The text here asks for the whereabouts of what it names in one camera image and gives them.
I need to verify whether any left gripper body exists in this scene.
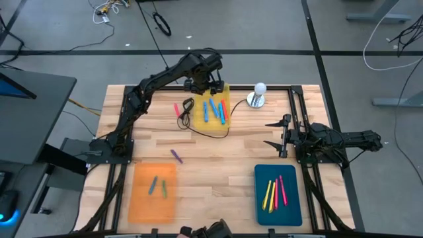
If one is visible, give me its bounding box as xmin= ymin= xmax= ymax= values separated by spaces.
xmin=183 ymin=69 xmax=226 ymax=97

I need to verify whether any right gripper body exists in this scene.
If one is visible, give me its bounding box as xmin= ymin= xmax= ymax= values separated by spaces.
xmin=280 ymin=113 xmax=313 ymax=159

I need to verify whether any orange-red highlighter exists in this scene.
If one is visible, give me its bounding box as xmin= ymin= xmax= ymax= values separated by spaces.
xmin=220 ymin=99 xmax=230 ymax=122

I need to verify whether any slim yellow highlighter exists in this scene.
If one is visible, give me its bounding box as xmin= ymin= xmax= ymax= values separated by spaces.
xmin=261 ymin=179 xmax=272 ymax=212
xmin=268 ymin=181 xmax=276 ymax=214

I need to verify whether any white bulb chrome lamp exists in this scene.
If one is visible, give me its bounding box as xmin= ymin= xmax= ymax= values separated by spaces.
xmin=246 ymin=82 xmax=268 ymax=110

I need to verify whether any translucent yellow plastic bin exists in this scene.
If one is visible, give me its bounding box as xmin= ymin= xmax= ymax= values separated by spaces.
xmin=193 ymin=82 xmax=232 ymax=131

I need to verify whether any teal plastic bin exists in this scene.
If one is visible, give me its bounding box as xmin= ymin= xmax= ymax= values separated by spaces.
xmin=253 ymin=164 xmax=303 ymax=227

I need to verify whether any purple highlighter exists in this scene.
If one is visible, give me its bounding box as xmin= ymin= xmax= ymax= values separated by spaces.
xmin=170 ymin=149 xmax=184 ymax=165

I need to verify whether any grey table foot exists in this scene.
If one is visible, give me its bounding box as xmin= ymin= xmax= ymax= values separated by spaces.
xmin=372 ymin=91 xmax=423 ymax=108
xmin=346 ymin=0 xmax=413 ymax=24

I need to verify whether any translucent orange plastic tray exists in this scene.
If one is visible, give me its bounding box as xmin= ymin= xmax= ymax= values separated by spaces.
xmin=128 ymin=162 xmax=178 ymax=225

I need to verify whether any dark grey desk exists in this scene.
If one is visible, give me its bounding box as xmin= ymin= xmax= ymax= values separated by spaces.
xmin=0 ymin=67 xmax=78 ymax=165

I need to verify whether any monitor with blue screen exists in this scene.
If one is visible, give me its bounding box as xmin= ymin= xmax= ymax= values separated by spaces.
xmin=0 ymin=71 xmax=38 ymax=100

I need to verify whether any dark desk with mouse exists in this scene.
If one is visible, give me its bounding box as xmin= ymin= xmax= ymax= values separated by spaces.
xmin=0 ymin=161 xmax=50 ymax=238

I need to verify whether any black aluminium table frame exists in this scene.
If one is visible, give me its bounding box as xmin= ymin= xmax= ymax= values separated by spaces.
xmin=75 ymin=84 xmax=354 ymax=238

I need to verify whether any black lamp power cable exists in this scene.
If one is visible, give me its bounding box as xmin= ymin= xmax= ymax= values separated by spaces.
xmin=176 ymin=97 xmax=249 ymax=139

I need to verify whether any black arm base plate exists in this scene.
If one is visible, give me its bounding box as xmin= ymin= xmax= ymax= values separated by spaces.
xmin=87 ymin=138 xmax=135 ymax=165
xmin=293 ymin=145 xmax=348 ymax=165

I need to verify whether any long black floor cable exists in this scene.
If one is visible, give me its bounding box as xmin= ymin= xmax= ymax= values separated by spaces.
xmin=136 ymin=0 xmax=179 ymax=85

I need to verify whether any coiled black cable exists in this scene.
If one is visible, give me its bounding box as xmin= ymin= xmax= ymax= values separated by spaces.
xmin=152 ymin=11 xmax=173 ymax=37

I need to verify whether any thin black floor cable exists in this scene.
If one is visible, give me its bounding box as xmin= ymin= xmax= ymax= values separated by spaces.
xmin=394 ymin=58 xmax=423 ymax=186

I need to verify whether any white floor cable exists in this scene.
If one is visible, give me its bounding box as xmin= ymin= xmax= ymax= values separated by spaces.
xmin=362 ymin=0 xmax=423 ymax=72

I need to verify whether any white cable bundle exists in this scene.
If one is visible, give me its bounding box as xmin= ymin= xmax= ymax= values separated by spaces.
xmin=87 ymin=0 xmax=132 ymax=24

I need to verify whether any yellow cable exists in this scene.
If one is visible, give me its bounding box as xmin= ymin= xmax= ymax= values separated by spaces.
xmin=67 ymin=98 xmax=102 ymax=117

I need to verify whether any black cable bundle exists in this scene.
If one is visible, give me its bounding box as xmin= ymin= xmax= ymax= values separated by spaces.
xmin=389 ymin=19 xmax=423 ymax=58

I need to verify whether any black desk leg frame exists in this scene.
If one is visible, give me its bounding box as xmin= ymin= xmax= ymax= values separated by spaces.
xmin=31 ymin=137 xmax=89 ymax=216

